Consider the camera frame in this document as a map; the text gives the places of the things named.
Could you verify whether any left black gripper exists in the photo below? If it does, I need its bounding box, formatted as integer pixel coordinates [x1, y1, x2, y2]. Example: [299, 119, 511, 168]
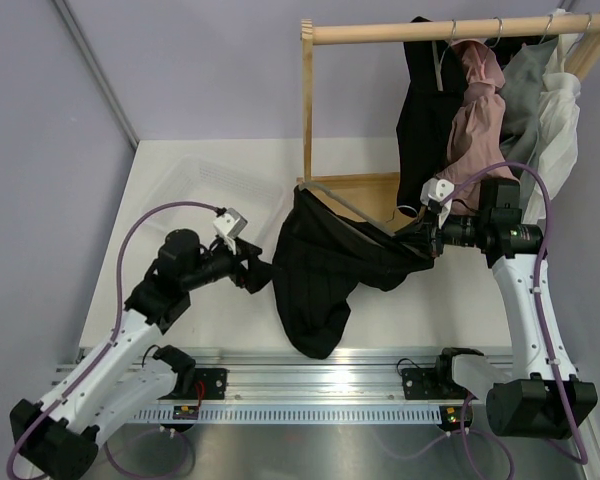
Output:
[182, 235, 281, 293]

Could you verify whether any black pleated skirt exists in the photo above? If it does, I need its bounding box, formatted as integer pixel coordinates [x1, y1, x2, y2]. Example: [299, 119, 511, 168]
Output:
[272, 187, 434, 359]

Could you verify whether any metal skirt hanger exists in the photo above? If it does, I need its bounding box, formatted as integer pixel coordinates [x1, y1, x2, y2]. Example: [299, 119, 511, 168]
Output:
[298, 178, 415, 235]

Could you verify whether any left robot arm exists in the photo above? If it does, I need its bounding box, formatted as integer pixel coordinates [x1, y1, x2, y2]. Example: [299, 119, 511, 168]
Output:
[10, 229, 270, 479]

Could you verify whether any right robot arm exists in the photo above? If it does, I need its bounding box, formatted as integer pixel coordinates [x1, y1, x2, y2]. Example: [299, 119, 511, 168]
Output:
[412, 178, 598, 440]

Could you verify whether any wooden clothes rack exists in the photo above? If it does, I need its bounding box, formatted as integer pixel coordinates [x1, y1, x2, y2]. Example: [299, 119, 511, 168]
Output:
[295, 5, 600, 236]

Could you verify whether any white plastic basket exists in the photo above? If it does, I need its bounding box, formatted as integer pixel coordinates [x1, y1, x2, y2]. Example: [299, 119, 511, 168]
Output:
[140, 155, 284, 246]

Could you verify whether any pink hanging garment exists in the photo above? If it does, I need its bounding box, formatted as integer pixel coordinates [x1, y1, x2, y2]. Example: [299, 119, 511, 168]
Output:
[437, 40, 506, 185]

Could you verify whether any black hanging garment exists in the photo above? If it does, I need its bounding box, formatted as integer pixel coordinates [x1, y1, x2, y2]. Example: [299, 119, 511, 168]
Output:
[396, 40, 468, 218]

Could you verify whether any white hanging garment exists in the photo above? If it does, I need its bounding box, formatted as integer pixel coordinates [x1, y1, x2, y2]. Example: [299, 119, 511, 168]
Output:
[535, 34, 581, 199]

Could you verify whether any grey hanging garment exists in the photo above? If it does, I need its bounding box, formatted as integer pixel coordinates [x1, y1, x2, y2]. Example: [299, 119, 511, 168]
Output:
[497, 37, 559, 171]

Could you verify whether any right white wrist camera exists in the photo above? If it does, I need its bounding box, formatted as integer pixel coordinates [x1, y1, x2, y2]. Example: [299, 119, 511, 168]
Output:
[420, 178, 455, 228]

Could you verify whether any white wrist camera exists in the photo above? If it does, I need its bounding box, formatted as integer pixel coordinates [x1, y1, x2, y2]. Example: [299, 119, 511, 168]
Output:
[420, 178, 455, 228]
[213, 208, 248, 253]

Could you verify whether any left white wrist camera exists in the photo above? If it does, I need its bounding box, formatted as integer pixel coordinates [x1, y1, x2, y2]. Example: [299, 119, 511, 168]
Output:
[213, 208, 248, 253]

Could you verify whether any aluminium mounting rail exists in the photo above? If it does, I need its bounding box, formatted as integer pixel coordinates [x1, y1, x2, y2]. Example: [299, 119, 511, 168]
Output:
[47, 347, 591, 404]

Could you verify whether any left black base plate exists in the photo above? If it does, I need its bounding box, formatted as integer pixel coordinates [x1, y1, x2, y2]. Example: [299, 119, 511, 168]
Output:
[160, 367, 229, 401]

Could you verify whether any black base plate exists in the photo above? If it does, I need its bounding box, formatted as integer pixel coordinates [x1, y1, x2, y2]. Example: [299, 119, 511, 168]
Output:
[401, 367, 466, 400]
[160, 367, 229, 401]

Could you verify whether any white slotted cable duct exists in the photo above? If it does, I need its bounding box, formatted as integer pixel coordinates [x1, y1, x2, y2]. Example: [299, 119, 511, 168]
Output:
[128, 405, 442, 425]

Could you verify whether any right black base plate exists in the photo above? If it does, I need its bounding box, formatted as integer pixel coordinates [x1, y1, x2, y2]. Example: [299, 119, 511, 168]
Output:
[401, 367, 466, 400]

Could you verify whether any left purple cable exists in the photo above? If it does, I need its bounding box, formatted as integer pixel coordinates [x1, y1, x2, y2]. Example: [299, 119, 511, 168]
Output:
[4, 200, 221, 476]

